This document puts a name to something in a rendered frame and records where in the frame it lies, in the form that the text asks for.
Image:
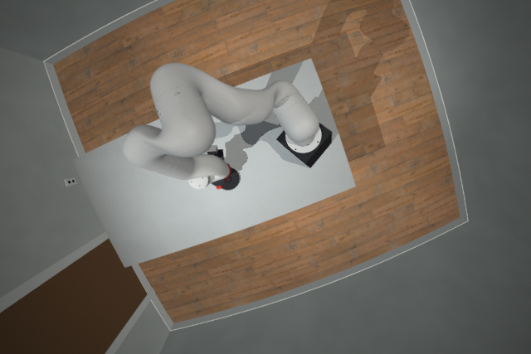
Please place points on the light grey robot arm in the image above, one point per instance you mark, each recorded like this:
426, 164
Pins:
186, 98

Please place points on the black round disk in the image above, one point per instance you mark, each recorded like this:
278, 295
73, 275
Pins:
232, 181

